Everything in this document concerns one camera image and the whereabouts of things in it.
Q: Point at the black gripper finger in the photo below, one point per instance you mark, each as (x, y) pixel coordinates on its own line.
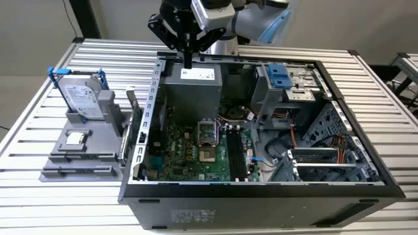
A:
(163, 34)
(209, 40)

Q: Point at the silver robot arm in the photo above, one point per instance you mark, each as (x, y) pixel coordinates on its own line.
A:
(258, 22)

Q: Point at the grey power supply unit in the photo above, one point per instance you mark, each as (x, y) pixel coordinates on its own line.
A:
(193, 98)

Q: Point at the blue plastic bay latch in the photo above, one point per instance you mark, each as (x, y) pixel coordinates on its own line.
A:
(277, 76)

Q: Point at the black table corner cap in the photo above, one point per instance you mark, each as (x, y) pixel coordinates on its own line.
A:
(353, 52)
(78, 40)

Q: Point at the black CPU cooler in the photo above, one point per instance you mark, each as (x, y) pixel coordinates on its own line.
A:
(237, 111)

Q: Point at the grey metal drive cage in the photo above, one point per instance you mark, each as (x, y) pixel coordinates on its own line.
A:
(271, 105)

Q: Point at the hard disk in blue carrier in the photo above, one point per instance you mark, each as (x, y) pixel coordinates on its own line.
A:
(82, 100)

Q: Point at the thin locking lever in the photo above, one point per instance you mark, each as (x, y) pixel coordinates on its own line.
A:
(217, 133)

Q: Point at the green graphics card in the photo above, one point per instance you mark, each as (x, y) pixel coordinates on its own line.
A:
(135, 127)

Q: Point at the CPU socket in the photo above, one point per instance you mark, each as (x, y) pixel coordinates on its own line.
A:
(207, 154)

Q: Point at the grey parts rack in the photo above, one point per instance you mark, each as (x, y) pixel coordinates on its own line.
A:
(95, 137)

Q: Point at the green motherboard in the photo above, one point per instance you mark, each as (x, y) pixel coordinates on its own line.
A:
(183, 156)

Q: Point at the silver CPU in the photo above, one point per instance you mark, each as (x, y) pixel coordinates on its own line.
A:
(75, 138)

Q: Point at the blue expansion slot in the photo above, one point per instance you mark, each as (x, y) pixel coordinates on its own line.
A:
(156, 162)

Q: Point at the metal slat side table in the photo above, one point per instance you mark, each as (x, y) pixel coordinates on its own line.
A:
(406, 63)

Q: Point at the grey metal disk bay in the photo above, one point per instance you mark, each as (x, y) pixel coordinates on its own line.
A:
(323, 165)

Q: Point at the black PC case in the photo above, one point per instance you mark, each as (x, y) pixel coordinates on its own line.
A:
(229, 210)

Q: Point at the black vertical post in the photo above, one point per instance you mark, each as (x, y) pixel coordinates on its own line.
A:
(86, 17)

